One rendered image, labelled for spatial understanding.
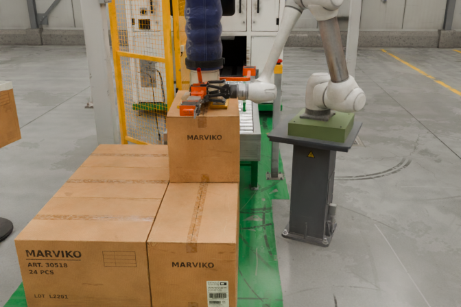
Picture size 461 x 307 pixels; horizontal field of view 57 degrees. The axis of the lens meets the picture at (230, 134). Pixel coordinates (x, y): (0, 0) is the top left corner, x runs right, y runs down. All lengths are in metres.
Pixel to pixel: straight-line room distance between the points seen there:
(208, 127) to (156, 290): 0.86
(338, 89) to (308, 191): 0.73
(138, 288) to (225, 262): 0.43
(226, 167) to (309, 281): 0.82
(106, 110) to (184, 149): 1.64
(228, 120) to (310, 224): 0.99
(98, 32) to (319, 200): 2.24
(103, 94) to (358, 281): 2.52
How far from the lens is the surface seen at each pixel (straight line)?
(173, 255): 2.00
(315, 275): 2.68
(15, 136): 3.20
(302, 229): 2.95
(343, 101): 2.47
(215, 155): 2.38
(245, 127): 3.34
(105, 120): 3.93
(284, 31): 2.34
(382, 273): 2.79
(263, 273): 2.65
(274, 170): 3.75
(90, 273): 2.15
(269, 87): 2.27
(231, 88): 2.27
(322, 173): 2.73
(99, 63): 3.82
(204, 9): 2.42
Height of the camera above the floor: 1.63
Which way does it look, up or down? 20 degrees down
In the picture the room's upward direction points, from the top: straight up
